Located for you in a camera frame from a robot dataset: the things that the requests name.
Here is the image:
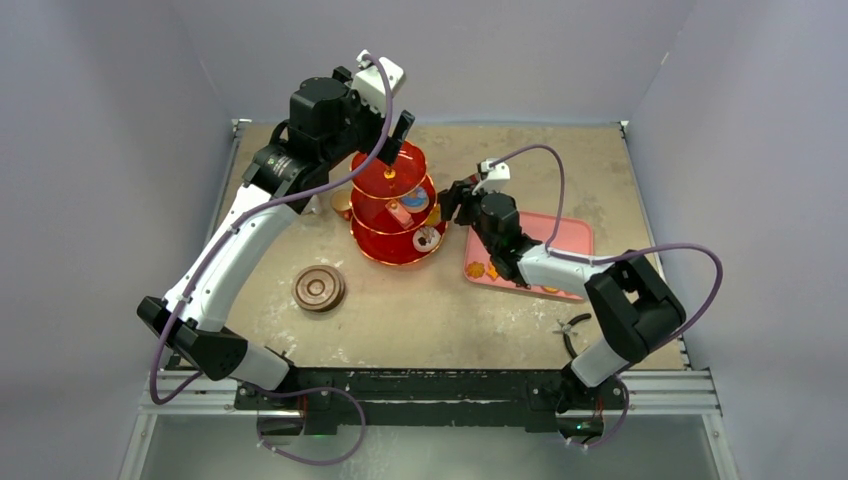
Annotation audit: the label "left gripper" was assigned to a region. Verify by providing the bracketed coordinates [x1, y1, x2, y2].
[321, 68, 412, 169]

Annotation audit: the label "yellow frosted donut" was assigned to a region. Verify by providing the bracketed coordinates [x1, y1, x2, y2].
[424, 204, 442, 227]

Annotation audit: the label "blue frosted donut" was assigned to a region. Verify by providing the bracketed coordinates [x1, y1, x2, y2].
[399, 186, 431, 214]

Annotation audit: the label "pink cake slice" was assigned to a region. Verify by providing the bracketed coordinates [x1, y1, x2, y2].
[385, 200, 413, 229]

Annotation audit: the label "red three-tier cake stand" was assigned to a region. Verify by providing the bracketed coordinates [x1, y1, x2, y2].
[350, 141, 447, 266]

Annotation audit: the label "pink serving tray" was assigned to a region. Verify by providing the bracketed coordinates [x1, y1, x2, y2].
[463, 211, 594, 302]

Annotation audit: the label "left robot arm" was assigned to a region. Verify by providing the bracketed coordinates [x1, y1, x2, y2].
[137, 52, 414, 409]

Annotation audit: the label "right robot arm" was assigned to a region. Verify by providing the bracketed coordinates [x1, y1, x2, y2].
[437, 178, 686, 407]

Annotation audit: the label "orange flower cookie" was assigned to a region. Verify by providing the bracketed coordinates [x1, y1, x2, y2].
[464, 261, 486, 279]

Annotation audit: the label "small brown cup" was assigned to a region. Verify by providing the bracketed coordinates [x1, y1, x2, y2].
[330, 189, 353, 222]

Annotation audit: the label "orange fish cookie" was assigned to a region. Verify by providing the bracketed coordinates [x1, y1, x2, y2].
[486, 263, 500, 281]

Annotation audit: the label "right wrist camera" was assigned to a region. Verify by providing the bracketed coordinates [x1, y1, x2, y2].
[472, 158, 511, 196]

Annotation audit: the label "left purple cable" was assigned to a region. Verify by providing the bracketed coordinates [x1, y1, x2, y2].
[148, 54, 368, 467]

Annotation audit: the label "black handled pliers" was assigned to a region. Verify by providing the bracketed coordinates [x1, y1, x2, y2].
[554, 313, 592, 359]

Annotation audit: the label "black base frame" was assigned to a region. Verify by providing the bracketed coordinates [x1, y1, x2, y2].
[235, 367, 625, 436]

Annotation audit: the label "aluminium rail frame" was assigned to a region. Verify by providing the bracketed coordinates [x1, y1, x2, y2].
[135, 119, 723, 419]

